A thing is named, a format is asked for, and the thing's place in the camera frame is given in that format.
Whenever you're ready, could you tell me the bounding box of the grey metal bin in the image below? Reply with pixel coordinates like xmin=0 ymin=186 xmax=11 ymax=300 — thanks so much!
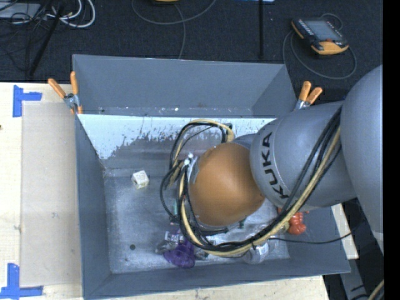
xmin=71 ymin=54 xmax=353 ymax=299

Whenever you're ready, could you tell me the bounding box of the cream cube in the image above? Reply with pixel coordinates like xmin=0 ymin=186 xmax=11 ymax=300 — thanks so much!
xmin=131 ymin=169 xmax=150 ymax=189

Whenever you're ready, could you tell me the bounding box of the orange toy figure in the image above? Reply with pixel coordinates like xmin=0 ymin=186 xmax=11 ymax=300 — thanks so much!
xmin=277 ymin=207 xmax=309 ymax=236

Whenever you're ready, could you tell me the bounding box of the purple plastic toy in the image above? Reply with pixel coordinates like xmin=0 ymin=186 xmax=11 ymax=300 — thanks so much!
xmin=162 ymin=238 xmax=197 ymax=269

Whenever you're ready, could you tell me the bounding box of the pale flat board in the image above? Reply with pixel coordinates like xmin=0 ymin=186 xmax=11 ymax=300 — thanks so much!
xmin=19 ymin=101 xmax=84 ymax=289

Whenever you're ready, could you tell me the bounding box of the clear glass object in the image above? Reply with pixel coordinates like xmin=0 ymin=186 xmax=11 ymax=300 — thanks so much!
xmin=242 ymin=241 xmax=270 ymax=265

